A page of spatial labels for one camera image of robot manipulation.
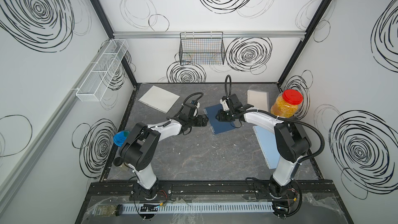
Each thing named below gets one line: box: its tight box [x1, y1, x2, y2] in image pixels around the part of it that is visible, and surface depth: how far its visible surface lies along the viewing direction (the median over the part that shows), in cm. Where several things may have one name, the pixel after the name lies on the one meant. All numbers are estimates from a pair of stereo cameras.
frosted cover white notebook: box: [247, 89, 270, 113], surface depth 114 cm
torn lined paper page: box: [138, 85, 181, 114], surface depth 114 cm
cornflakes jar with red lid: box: [270, 89, 304, 118], surface depth 94 cm
